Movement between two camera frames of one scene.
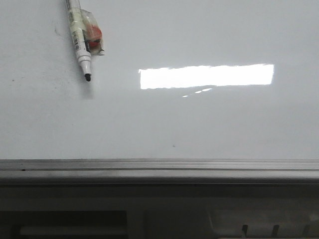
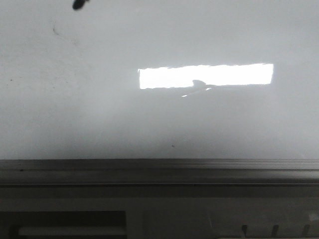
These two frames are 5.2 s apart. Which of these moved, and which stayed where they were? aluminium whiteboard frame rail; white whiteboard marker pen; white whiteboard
Moved: white whiteboard marker pen
Stayed: aluminium whiteboard frame rail; white whiteboard
